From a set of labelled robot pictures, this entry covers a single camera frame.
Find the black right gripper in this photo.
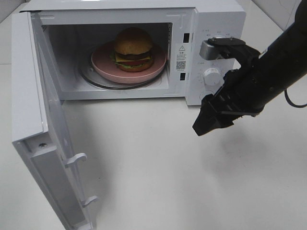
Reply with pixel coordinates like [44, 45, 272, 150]
[192, 69, 264, 137]

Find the round white door button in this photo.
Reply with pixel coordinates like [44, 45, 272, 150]
[200, 90, 214, 100]

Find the toy burger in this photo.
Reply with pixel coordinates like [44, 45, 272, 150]
[110, 27, 154, 72]

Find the pink speckled plate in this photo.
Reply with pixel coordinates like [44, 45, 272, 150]
[91, 42, 167, 84]

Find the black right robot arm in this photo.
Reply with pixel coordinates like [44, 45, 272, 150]
[192, 0, 307, 136]

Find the microwave warning label sticker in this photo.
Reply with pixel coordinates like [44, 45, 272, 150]
[175, 44, 188, 71]

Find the white microwave oven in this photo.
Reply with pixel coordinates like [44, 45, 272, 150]
[18, 0, 246, 105]

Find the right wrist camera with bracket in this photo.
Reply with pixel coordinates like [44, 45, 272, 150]
[200, 37, 260, 69]

